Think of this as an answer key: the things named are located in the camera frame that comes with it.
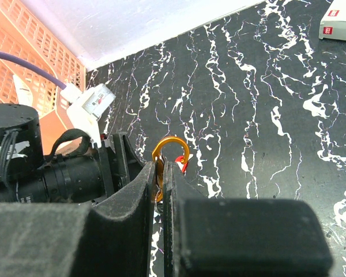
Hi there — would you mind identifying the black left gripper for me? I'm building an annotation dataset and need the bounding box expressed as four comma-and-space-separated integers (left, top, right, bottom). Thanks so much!
0, 129, 156, 276

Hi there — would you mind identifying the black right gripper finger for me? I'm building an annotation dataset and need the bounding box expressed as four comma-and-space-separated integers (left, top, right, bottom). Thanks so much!
163, 162, 333, 276

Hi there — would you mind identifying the red key tag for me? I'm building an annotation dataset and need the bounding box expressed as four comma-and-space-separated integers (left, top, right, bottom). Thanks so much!
174, 153, 194, 174

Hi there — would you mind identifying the orange carabiner keyring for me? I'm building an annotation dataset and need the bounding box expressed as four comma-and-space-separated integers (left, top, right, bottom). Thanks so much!
152, 136, 193, 202

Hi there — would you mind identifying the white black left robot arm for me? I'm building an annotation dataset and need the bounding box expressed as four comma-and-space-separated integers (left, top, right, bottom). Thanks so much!
0, 103, 144, 204

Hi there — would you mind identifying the white paper card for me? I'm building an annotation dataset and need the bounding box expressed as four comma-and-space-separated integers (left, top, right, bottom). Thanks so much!
13, 74, 33, 106

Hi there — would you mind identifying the orange plastic file organizer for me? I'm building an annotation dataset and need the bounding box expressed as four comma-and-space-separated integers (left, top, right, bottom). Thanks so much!
0, 1, 85, 152

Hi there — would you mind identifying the white red small box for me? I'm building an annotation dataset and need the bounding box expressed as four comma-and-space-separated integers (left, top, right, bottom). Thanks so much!
318, 0, 346, 41

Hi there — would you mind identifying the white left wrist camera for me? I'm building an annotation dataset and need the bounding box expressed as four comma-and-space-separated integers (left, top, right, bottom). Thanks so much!
61, 83, 115, 148

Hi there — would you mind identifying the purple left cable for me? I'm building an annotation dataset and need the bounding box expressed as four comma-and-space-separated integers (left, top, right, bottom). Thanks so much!
0, 48, 69, 91

